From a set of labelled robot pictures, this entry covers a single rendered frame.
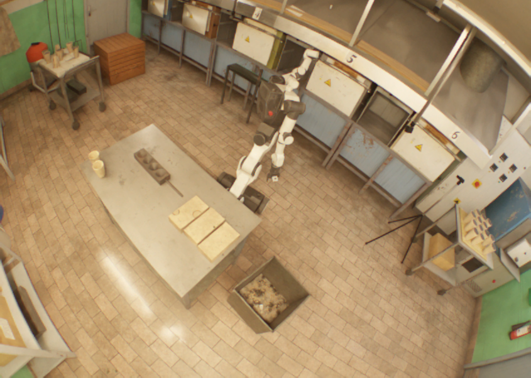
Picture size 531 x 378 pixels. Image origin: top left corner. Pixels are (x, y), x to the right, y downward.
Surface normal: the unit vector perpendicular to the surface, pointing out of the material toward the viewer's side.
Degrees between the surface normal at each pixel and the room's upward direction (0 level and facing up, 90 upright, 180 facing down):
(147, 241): 0
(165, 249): 0
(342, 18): 33
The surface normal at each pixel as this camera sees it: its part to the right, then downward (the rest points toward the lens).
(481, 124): -0.11, -0.24
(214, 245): 0.25, -0.61
